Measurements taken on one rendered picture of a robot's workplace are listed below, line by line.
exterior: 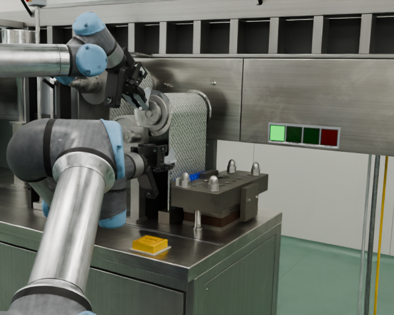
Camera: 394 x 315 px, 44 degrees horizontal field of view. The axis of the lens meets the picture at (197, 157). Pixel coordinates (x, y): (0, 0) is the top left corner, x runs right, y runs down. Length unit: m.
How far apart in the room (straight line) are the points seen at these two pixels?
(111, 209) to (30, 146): 0.42
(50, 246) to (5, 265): 0.97
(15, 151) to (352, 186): 3.38
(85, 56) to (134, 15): 0.89
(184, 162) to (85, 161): 0.78
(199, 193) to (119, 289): 0.36
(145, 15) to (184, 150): 0.63
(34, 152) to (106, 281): 0.60
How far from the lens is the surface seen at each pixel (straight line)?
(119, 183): 1.32
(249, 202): 1.61
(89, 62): 1.19
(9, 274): 1.76
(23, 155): 0.99
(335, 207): 4.18
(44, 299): 0.73
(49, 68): 1.19
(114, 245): 1.40
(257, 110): 1.76
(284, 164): 4.25
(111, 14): 2.13
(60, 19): 2.32
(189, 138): 1.66
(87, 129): 0.96
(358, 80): 1.66
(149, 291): 1.38
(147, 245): 1.33
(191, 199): 1.50
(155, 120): 1.55
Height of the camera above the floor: 1.36
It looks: 9 degrees down
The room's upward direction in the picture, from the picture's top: 2 degrees clockwise
